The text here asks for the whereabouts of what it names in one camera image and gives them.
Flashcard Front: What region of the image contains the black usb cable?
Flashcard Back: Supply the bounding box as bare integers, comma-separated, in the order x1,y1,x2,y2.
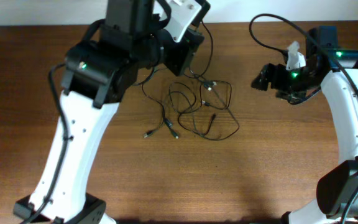
183,20,241,141

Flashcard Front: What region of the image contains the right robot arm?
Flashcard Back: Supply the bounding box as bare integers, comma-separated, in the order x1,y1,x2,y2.
251,26,358,223

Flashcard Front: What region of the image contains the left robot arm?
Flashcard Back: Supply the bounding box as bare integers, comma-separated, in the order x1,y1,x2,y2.
13,0,211,223

